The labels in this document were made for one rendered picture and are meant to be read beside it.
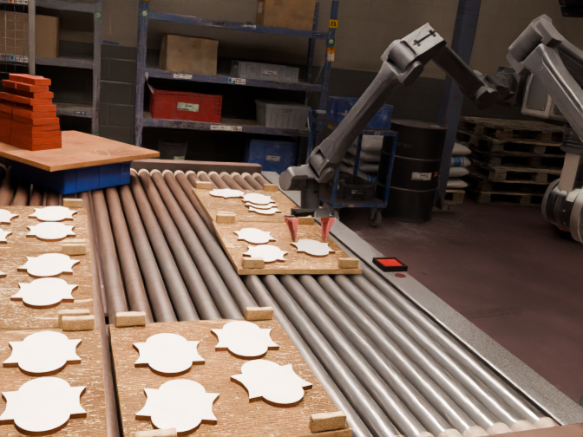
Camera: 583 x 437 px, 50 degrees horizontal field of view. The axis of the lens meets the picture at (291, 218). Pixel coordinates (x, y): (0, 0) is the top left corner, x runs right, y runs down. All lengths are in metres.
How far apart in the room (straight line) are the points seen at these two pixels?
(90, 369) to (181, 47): 5.13
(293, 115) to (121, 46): 1.85
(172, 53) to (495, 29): 3.84
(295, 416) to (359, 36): 6.32
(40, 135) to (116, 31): 4.34
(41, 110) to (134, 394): 1.48
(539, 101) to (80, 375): 1.52
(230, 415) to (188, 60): 5.27
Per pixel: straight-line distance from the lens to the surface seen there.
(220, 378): 1.14
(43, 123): 2.39
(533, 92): 2.07
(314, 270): 1.68
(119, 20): 6.66
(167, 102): 6.07
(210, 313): 1.41
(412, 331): 1.47
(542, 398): 1.33
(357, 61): 7.17
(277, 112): 6.28
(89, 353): 1.21
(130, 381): 1.13
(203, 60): 6.17
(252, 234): 1.88
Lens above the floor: 1.52
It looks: 16 degrees down
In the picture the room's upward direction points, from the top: 7 degrees clockwise
